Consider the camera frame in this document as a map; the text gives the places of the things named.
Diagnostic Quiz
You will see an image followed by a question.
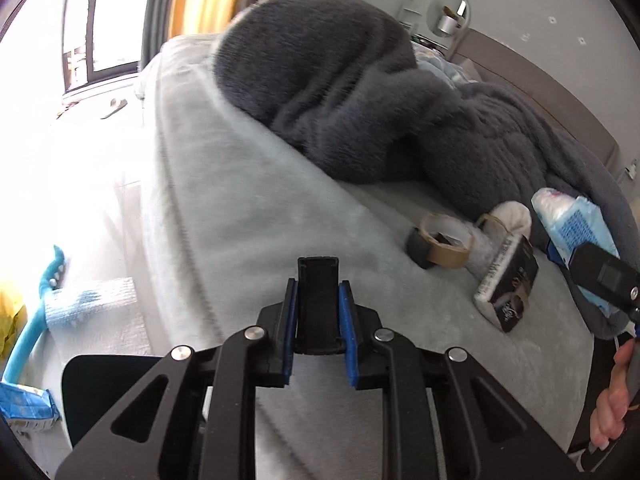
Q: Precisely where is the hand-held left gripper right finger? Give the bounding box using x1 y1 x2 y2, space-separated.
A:
339 281 585 480

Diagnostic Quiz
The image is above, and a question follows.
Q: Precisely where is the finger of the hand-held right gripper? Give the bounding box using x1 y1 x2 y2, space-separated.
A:
547 242 640 312

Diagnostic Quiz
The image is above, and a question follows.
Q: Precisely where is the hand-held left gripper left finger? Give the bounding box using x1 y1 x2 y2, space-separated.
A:
55 278 300 480

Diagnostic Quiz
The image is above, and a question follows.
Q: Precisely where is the black plastic rectangular cap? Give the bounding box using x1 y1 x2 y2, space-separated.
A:
292 256 347 356

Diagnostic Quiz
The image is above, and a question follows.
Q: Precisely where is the blue and white tissue packet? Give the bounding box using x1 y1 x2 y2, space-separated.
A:
530 187 623 318

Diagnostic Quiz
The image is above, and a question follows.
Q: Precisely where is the brown tape roll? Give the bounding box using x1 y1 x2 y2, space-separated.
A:
419 212 483 267

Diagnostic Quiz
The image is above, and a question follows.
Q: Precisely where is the dark teal trash bin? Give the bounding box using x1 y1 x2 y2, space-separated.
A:
61 354 211 448

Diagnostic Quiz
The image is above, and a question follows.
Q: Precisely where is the person's right hand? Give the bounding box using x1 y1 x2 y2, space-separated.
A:
589 344 640 453

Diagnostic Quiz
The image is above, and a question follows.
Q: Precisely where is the black box with white side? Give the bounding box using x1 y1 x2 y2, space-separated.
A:
472 234 541 335

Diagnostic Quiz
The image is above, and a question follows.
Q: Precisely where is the light grey bed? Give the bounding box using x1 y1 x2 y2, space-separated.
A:
137 32 601 480

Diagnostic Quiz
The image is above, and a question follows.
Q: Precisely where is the clear bubble wrap sheet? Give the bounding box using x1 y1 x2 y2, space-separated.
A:
44 277 151 356

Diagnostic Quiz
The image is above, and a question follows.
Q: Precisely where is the brown padded headboard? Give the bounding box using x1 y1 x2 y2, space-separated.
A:
450 27 618 171

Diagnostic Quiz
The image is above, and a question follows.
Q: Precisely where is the dark grey fleece blanket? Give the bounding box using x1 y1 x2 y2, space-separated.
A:
212 0 636 341

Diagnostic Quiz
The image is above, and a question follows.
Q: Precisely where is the blue foam tube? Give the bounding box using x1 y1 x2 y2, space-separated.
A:
2 245 68 383

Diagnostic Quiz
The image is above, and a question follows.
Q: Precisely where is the light blue printed pillow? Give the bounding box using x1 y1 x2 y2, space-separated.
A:
415 42 481 86

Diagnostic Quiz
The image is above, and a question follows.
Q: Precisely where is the blue snack bag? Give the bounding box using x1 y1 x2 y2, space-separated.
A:
0 382 61 433

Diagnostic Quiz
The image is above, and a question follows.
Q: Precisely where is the yellow plastic bag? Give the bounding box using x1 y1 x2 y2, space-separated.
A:
0 285 28 361

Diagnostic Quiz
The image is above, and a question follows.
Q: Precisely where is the grey curtain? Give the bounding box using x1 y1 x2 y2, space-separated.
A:
142 0 186 68

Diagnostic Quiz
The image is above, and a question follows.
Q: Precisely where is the window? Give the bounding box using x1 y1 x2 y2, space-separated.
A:
62 0 151 93

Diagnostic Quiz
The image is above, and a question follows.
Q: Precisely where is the round white wall shelf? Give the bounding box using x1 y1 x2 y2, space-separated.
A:
425 0 473 41

